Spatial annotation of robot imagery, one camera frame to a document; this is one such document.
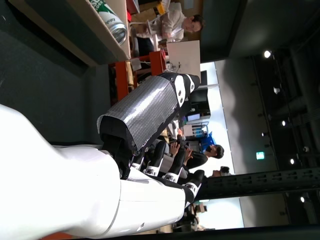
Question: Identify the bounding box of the black perforated rack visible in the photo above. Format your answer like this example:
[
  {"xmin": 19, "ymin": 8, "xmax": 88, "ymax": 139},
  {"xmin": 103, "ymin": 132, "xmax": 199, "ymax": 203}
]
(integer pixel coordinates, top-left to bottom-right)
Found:
[{"xmin": 197, "ymin": 167, "xmax": 320, "ymax": 201}]

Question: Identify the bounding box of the green white soda can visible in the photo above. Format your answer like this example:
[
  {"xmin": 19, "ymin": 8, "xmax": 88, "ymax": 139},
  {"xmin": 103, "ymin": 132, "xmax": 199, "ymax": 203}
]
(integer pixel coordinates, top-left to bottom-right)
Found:
[{"xmin": 88, "ymin": 0, "xmax": 128, "ymax": 46}]

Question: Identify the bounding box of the person in beige shirt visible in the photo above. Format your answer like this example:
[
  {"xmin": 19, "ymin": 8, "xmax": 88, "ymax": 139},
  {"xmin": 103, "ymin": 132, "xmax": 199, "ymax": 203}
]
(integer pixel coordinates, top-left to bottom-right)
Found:
[{"xmin": 134, "ymin": 9, "xmax": 206, "ymax": 58}]

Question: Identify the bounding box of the person with black mask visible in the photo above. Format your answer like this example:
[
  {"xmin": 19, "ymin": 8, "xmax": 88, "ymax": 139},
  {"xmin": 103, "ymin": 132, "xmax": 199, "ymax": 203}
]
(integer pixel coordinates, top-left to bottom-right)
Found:
[{"xmin": 169, "ymin": 142, "xmax": 225, "ymax": 176}]

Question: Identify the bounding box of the orange metal shelf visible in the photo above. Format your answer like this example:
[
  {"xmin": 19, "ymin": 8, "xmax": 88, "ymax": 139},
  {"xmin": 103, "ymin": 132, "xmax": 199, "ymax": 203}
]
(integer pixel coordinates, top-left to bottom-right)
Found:
[{"xmin": 108, "ymin": 51, "xmax": 167, "ymax": 106}]

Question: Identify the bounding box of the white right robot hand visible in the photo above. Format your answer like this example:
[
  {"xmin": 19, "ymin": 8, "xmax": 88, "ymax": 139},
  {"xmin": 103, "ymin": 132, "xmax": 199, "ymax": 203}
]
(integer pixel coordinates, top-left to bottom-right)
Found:
[{"xmin": 0, "ymin": 72, "xmax": 206, "ymax": 240}]

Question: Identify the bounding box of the open cardboard box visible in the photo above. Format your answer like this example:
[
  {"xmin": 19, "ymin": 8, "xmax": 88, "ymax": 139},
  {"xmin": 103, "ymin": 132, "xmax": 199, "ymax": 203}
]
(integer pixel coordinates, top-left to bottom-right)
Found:
[{"xmin": 8, "ymin": 0, "xmax": 132, "ymax": 67}]

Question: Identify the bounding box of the person with VR headset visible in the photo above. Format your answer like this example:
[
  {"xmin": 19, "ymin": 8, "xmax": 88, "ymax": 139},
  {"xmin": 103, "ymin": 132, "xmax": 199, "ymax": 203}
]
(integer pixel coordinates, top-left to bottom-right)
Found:
[{"xmin": 211, "ymin": 166, "xmax": 231, "ymax": 178}]

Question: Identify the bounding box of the white monitor back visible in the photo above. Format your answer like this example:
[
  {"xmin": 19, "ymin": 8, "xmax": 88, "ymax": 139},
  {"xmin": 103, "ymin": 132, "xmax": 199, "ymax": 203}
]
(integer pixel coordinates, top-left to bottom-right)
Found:
[{"xmin": 166, "ymin": 39, "xmax": 201, "ymax": 76}]

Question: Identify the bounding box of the blue crate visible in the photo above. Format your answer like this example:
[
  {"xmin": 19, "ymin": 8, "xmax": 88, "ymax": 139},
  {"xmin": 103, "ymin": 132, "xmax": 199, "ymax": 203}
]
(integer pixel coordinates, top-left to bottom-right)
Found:
[{"xmin": 198, "ymin": 131, "xmax": 216, "ymax": 151}]

